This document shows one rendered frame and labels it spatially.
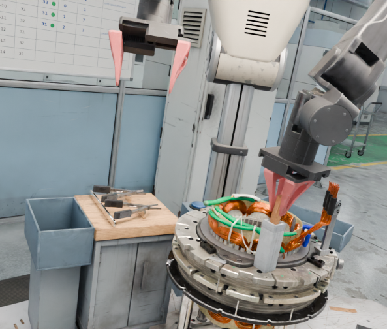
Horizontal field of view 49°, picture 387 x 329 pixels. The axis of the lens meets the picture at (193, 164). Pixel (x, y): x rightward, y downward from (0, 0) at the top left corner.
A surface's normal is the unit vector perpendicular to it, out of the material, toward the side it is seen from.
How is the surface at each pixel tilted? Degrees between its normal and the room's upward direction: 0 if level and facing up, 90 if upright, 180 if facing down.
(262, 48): 90
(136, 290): 90
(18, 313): 0
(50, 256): 90
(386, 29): 74
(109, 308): 90
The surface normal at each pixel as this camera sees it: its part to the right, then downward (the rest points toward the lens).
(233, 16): 0.04, 0.28
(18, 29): 0.63, 0.30
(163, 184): -0.76, 0.08
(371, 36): 0.25, 0.02
